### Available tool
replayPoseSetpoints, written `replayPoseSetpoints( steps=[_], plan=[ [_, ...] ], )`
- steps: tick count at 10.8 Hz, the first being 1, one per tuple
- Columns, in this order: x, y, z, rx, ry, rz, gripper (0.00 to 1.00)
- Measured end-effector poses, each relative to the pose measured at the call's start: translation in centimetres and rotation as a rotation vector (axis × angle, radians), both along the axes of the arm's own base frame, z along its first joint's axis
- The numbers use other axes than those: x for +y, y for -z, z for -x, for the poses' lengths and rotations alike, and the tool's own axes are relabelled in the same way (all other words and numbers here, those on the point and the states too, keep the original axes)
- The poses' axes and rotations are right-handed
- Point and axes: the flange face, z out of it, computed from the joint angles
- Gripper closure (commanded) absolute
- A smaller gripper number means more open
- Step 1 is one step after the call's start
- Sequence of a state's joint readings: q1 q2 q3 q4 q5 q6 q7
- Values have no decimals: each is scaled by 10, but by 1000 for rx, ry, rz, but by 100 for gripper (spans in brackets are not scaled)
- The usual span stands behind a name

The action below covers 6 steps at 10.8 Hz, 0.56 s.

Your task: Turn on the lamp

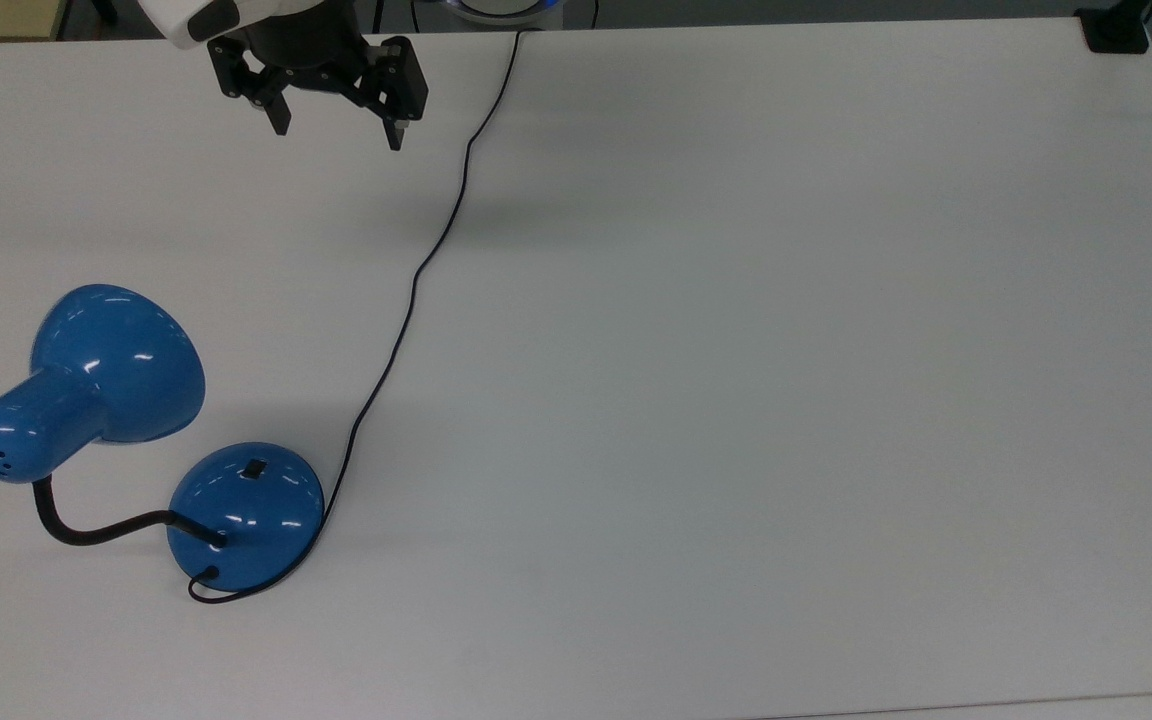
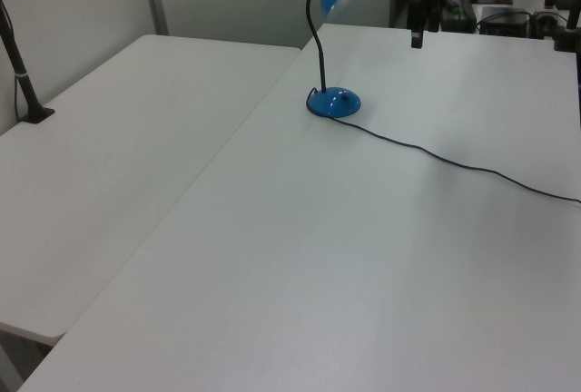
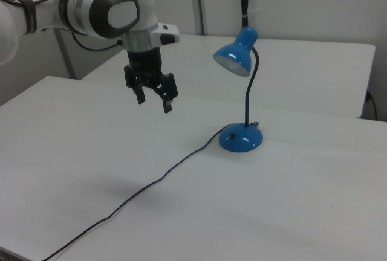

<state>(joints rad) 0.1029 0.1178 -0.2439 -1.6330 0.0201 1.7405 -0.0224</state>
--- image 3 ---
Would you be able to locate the dark velcro cable strap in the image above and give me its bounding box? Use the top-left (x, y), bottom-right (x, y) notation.
top-left (18, 0), bottom-right (39, 34)

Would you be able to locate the blue gooseneck desk lamp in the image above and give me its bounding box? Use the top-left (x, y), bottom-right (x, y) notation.
top-left (213, 26), bottom-right (264, 153)

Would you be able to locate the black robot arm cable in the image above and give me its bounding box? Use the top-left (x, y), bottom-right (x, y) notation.
top-left (0, 0), bottom-right (123, 52)

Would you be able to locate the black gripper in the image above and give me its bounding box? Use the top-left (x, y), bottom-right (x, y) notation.
top-left (123, 46), bottom-right (180, 114)

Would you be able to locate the black lamp power cable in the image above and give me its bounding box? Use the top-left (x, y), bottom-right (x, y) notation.
top-left (41, 130), bottom-right (223, 261)

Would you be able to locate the black cable beside table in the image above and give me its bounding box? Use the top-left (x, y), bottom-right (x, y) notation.
top-left (366, 91), bottom-right (379, 120)

